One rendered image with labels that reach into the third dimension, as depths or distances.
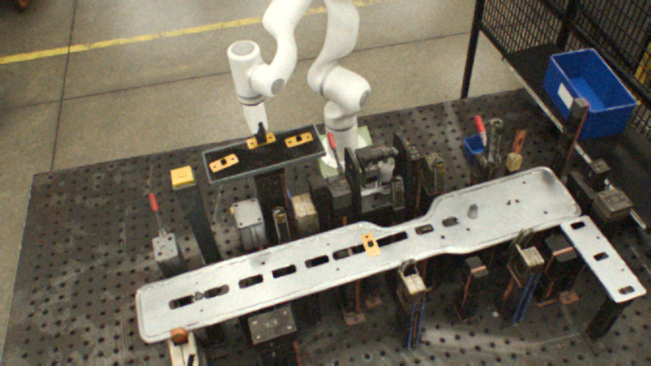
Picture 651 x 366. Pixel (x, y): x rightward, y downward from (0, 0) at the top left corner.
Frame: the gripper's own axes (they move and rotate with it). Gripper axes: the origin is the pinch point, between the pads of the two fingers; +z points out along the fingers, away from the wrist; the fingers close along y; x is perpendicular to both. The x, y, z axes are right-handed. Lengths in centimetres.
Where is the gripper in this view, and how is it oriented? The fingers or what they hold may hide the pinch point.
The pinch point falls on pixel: (260, 135)
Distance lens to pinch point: 175.8
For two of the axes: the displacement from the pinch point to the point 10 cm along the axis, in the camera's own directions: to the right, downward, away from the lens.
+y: 3.6, 7.1, -6.1
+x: 9.3, -3.0, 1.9
